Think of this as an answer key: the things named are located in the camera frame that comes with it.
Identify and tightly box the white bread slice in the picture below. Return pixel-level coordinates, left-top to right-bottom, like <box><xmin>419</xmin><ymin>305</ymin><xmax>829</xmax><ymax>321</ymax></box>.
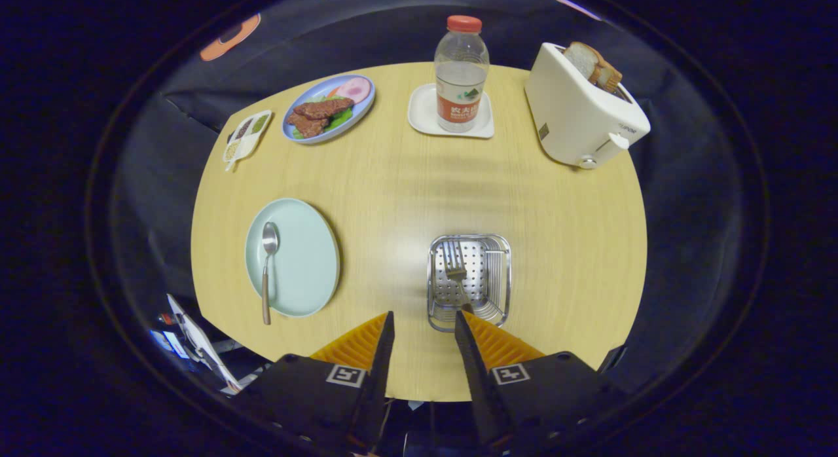
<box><xmin>563</xmin><ymin>41</ymin><xmax>602</xmax><ymax>81</ymax></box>

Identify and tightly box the white board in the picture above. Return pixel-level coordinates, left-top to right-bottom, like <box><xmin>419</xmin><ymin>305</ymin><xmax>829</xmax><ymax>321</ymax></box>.
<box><xmin>167</xmin><ymin>293</ymin><xmax>243</xmax><ymax>393</ymax></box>

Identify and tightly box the wooden-handled metal fork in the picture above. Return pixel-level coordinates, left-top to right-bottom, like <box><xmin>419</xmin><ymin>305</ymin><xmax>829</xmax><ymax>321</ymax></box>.
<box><xmin>442</xmin><ymin>240</ymin><xmax>473</xmax><ymax>314</ymax></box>

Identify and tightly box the blue lit screen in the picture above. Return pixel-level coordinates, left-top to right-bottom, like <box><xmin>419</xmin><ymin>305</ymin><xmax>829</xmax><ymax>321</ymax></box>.
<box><xmin>151</xmin><ymin>329</ymin><xmax>191</xmax><ymax>361</ymax></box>

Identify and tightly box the white divided seasoning dish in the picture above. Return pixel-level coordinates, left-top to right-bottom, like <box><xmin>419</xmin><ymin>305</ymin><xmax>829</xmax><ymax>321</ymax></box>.
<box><xmin>223</xmin><ymin>110</ymin><xmax>273</xmax><ymax>172</ymax></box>

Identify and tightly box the perforated metal basket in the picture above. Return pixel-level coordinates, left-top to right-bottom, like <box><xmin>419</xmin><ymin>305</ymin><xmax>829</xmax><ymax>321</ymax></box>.
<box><xmin>427</xmin><ymin>234</ymin><xmax>512</xmax><ymax>333</ymax></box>

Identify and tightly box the brown meat slice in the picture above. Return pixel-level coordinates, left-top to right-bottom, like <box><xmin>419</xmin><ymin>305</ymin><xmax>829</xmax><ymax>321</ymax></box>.
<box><xmin>286</xmin><ymin>113</ymin><xmax>330</xmax><ymax>139</ymax></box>
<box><xmin>293</xmin><ymin>98</ymin><xmax>355</xmax><ymax>120</ymax></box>

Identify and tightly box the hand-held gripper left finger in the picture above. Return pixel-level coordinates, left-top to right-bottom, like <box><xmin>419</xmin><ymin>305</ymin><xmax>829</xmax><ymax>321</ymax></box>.
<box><xmin>232</xmin><ymin>311</ymin><xmax>396</xmax><ymax>454</ymax></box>

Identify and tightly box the black backdrop cloth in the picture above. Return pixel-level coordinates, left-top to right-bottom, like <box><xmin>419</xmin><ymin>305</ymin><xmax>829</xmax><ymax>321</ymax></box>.
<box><xmin>108</xmin><ymin>0</ymin><xmax>747</xmax><ymax>405</ymax></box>

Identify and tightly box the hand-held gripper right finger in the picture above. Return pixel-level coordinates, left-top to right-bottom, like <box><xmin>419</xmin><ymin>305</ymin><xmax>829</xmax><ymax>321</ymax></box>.
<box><xmin>454</xmin><ymin>308</ymin><xmax>629</xmax><ymax>452</ymax></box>

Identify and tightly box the toasted brown bread slice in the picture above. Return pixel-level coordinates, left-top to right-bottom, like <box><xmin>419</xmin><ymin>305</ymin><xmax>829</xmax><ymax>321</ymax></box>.
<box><xmin>592</xmin><ymin>54</ymin><xmax>623</xmax><ymax>94</ymax></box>

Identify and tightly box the pale green round plate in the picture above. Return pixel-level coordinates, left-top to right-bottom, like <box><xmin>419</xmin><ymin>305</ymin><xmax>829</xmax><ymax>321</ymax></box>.
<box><xmin>244</xmin><ymin>198</ymin><xmax>341</xmax><ymax>318</ymax></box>

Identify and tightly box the clear red-capped water bottle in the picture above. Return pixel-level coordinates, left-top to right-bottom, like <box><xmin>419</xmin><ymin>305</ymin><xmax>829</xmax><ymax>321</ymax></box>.
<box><xmin>434</xmin><ymin>15</ymin><xmax>490</xmax><ymax>133</ymax></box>

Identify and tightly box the pink ham slice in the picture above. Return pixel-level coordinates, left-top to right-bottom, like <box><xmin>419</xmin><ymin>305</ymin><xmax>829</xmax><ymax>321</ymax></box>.
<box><xmin>337</xmin><ymin>77</ymin><xmax>373</xmax><ymax>105</ymax></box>

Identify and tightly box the wooden-handled metal spoon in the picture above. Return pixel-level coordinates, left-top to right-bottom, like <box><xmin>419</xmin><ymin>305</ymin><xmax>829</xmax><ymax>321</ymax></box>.
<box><xmin>261</xmin><ymin>221</ymin><xmax>280</xmax><ymax>325</ymax></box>

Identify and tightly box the blue oval plate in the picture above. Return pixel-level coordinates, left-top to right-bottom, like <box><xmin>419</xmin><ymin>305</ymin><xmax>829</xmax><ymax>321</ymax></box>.
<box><xmin>282</xmin><ymin>74</ymin><xmax>376</xmax><ymax>145</ymax></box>

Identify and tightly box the white square coaster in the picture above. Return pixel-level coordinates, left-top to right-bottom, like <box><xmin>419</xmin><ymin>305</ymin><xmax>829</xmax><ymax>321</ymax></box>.
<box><xmin>407</xmin><ymin>83</ymin><xmax>496</xmax><ymax>139</ymax></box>

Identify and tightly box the white toaster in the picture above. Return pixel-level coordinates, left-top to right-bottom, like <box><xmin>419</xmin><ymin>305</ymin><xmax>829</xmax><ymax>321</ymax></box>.
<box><xmin>524</xmin><ymin>43</ymin><xmax>651</xmax><ymax>170</ymax></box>

